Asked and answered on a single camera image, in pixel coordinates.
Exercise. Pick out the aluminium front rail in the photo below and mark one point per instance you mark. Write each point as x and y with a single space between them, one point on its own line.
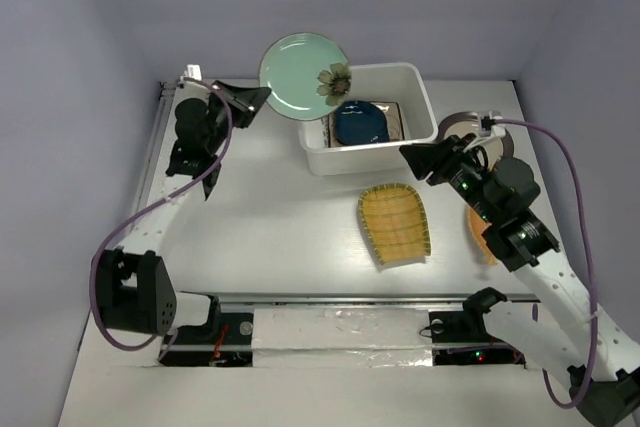
317 299

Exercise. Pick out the orange leaf-shaped plate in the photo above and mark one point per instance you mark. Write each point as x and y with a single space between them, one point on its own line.
477 226

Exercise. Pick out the teal round flower plate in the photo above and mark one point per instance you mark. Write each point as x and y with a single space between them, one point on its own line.
308 74

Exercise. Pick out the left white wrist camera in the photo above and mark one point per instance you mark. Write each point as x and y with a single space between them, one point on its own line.
191 74

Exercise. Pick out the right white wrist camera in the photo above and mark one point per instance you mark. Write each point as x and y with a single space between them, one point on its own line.
488 128

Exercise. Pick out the square floral plate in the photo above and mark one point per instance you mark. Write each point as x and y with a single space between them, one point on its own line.
394 120

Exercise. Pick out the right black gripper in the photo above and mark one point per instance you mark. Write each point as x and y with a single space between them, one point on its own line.
424 157

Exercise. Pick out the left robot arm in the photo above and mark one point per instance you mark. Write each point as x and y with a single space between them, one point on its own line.
130 288

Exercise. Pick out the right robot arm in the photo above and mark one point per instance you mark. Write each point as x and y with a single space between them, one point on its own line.
587 353

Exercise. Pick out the white plastic bin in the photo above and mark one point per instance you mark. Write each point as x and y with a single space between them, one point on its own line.
400 83

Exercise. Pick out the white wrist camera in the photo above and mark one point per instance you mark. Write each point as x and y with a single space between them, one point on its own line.
191 74
488 128

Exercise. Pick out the aluminium side rail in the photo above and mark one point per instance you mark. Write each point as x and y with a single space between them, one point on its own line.
152 147

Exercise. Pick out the brown rimmed round plate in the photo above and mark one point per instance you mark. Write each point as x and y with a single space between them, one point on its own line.
464 123

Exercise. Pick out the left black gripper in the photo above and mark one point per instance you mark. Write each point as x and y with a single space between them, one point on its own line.
245 102

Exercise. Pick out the yellow green woven plate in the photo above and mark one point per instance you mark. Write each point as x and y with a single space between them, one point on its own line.
395 223

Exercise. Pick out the silver foil tape strip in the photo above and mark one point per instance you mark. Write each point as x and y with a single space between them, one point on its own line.
340 337

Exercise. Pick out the dark blue plate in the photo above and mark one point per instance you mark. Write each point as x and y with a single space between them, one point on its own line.
360 123

